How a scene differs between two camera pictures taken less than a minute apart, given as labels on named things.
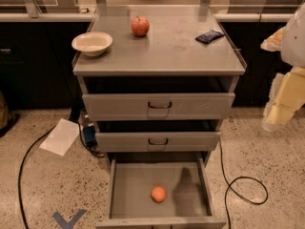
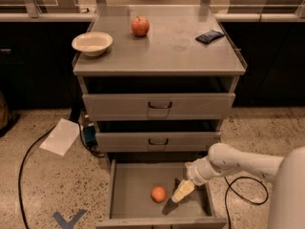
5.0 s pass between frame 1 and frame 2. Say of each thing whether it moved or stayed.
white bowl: stayed
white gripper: moved
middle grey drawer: stayed
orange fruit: stayed
